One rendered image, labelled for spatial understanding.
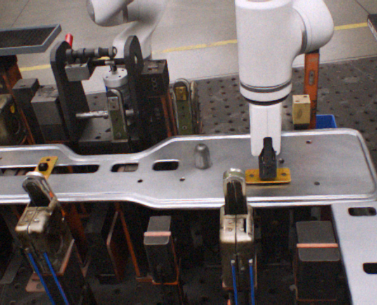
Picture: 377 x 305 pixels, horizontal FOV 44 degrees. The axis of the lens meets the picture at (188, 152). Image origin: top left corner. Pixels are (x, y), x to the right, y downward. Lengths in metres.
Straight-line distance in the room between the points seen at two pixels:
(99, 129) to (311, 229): 0.59
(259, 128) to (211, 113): 0.90
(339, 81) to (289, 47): 1.12
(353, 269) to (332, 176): 0.22
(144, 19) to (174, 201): 0.71
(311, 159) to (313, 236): 0.18
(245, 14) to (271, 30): 0.04
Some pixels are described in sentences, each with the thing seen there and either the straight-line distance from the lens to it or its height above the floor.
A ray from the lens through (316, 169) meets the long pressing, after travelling 0.92.
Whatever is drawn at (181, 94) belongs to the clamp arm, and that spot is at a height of 1.08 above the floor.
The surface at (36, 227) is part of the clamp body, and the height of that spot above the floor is 1.04.
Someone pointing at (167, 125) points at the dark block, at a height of 0.98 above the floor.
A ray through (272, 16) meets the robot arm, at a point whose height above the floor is 1.33.
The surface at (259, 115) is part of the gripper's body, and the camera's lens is 0.76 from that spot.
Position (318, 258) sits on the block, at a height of 0.98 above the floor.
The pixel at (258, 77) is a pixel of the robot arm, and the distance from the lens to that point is 0.73.
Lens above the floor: 1.58
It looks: 36 degrees down
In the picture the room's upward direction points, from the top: 8 degrees counter-clockwise
